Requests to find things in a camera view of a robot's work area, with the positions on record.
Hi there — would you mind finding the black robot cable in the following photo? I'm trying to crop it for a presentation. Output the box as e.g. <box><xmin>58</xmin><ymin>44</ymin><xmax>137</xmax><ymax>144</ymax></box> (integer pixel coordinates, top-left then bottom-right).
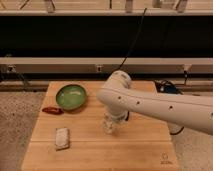
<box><xmin>154</xmin><ymin>79</ymin><xmax>185</xmax><ymax>136</ymax></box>

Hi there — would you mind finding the black hanging cable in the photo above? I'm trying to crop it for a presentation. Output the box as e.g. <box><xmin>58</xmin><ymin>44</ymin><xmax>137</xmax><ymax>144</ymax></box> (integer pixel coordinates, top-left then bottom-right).
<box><xmin>117</xmin><ymin>7</ymin><xmax>148</xmax><ymax>73</ymax></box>

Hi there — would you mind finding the wooden table board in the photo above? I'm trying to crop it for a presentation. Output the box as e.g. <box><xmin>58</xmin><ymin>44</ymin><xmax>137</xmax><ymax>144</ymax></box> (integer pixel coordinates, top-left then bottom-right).
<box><xmin>21</xmin><ymin>81</ymin><xmax>180</xmax><ymax>171</ymax></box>

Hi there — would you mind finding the red chili pepper toy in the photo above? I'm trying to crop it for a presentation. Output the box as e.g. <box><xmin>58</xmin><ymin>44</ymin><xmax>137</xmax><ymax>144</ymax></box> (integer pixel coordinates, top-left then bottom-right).
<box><xmin>42</xmin><ymin>107</ymin><xmax>64</xmax><ymax>115</ymax></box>

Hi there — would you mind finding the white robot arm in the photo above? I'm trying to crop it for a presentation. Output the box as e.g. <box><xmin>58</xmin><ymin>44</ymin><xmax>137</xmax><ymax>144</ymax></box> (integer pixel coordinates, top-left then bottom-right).
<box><xmin>97</xmin><ymin>70</ymin><xmax>213</xmax><ymax>135</ymax></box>

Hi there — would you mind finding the white sponge block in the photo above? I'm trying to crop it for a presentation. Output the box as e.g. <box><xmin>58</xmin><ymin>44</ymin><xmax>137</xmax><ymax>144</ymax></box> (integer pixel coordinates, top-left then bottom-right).
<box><xmin>55</xmin><ymin>127</ymin><xmax>70</xmax><ymax>150</ymax></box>

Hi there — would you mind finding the green bowl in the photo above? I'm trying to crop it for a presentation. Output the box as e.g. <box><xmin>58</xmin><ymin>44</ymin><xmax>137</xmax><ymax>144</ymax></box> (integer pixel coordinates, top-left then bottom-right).
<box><xmin>55</xmin><ymin>84</ymin><xmax>87</xmax><ymax>110</ymax></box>

